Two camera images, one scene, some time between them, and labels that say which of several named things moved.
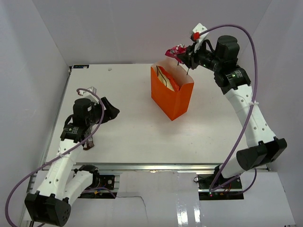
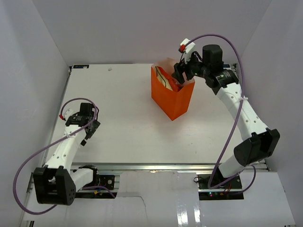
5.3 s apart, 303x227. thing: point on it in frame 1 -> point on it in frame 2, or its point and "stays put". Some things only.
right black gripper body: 205,57 -> 198,68
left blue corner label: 80,66 stays put
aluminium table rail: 160,167 stays put
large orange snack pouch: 167,79 stays put
